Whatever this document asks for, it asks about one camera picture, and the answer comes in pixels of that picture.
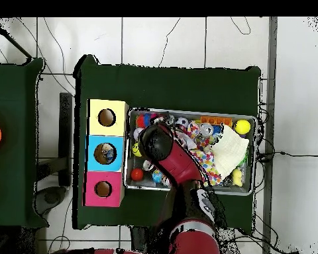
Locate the large polka dot cloth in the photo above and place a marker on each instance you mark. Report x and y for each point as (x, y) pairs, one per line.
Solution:
(206, 159)

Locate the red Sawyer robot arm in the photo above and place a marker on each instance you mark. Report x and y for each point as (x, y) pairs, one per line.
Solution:
(177, 161)

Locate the wooden box with three holes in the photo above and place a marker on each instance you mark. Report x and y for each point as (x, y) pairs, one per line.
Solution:
(95, 159)

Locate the shallow clear bin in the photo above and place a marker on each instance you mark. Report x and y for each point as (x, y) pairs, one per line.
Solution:
(253, 148)

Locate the yellow smiley ball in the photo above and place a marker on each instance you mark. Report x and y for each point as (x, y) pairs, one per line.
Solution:
(135, 150)

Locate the rainbow spiky toy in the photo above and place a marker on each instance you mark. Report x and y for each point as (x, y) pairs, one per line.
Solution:
(144, 119)

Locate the black and white soccer ball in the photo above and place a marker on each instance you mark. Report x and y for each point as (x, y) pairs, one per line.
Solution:
(183, 122)

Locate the red ball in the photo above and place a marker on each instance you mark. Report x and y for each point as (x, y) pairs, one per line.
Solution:
(137, 174)

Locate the crushed silver can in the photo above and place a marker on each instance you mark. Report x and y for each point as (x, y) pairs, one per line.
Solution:
(206, 129)

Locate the cream muslin cloth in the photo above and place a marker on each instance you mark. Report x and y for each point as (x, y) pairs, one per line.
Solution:
(230, 151)

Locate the yellow rubber duck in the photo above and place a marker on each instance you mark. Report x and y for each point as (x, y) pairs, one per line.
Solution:
(237, 177)

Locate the black flat panel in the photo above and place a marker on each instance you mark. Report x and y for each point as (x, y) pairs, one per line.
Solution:
(65, 137)

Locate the grey floor stand base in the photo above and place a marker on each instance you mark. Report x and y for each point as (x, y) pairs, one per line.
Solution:
(50, 197)

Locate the green covered side table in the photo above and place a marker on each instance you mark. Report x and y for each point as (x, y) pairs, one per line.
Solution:
(16, 159)

